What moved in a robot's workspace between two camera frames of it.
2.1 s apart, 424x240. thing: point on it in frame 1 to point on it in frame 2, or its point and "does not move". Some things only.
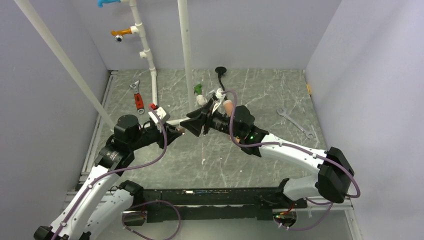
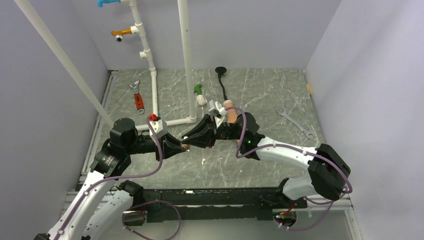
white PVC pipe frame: (138, 30) does not move
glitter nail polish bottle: (182, 129) to (186, 147)
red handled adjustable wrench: (138, 97) does not move
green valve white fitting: (200, 100) does not move
